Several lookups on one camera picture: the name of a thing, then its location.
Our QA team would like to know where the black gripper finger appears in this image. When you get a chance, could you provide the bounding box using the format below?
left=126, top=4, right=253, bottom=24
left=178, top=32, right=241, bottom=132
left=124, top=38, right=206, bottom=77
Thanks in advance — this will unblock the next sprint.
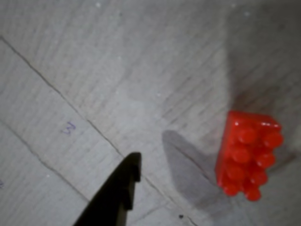
left=72, top=152, right=142, bottom=226

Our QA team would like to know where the red lego block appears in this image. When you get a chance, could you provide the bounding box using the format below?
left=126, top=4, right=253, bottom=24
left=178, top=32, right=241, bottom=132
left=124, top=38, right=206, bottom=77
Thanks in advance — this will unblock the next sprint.
left=214, top=110, right=285, bottom=203

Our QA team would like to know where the brown cardboard sheet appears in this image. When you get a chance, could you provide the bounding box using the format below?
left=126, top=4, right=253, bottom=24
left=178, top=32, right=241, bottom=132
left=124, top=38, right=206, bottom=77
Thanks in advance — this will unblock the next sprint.
left=0, top=0, right=301, bottom=226

